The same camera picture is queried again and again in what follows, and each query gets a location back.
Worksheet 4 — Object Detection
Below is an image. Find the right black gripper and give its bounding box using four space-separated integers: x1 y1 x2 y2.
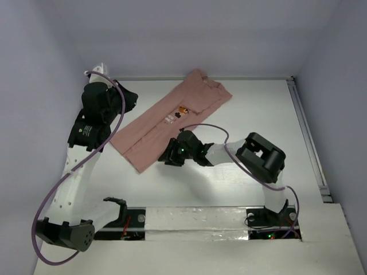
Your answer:
158 137 195 166

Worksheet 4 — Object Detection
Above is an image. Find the pink printed t shirt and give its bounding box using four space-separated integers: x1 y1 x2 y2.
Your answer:
111 69 232 174

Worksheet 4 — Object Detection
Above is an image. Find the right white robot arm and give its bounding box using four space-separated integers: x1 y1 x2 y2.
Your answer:
158 129 287 225

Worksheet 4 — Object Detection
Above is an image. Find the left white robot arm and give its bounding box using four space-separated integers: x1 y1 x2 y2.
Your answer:
32 80 138 253

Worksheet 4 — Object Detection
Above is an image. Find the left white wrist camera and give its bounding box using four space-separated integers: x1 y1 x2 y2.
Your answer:
84 62 109 80

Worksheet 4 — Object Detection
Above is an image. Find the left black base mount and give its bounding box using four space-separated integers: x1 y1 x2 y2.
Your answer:
94 197 146 241

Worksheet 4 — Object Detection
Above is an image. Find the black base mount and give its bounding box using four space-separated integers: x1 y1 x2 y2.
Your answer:
244 201 302 240
94 197 146 241

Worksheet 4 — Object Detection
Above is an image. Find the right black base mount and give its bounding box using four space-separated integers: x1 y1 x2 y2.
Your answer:
244 201 302 240

